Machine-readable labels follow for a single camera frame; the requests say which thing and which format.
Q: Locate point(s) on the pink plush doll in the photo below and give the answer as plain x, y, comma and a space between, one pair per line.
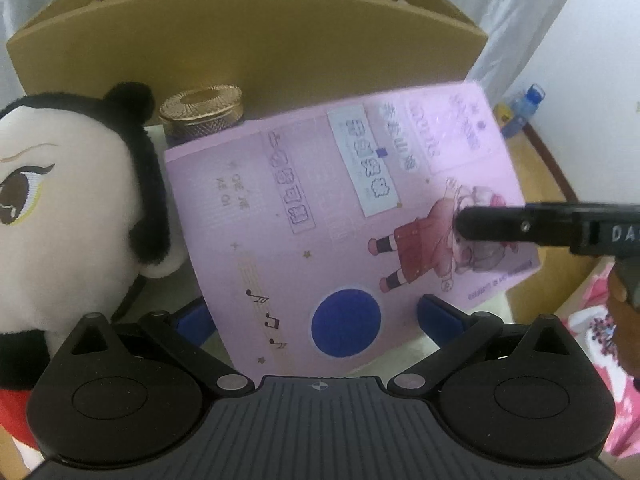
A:
84, 215

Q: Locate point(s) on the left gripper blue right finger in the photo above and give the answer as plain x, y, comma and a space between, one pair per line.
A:
443, 323

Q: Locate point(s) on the blue water bottle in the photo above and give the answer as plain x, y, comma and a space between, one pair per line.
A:
524, 107

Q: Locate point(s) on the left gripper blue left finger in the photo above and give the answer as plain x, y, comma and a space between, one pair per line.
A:
190, 326

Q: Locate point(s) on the pink floral cloth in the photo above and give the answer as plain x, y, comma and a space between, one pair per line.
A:
586, 316

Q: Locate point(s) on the gold lid dark jar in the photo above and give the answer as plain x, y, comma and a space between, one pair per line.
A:
192, 114

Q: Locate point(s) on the person right hand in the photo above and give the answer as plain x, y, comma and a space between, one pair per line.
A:
626, 320

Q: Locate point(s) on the brown cardboard box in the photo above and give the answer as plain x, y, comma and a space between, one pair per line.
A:
282, 54

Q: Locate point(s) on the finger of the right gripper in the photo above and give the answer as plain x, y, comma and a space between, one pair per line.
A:
545, 224

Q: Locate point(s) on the pink cover notebook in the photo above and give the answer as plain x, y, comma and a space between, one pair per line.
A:
313, 234

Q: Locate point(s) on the yellow small container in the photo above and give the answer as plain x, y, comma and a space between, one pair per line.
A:
503, 114

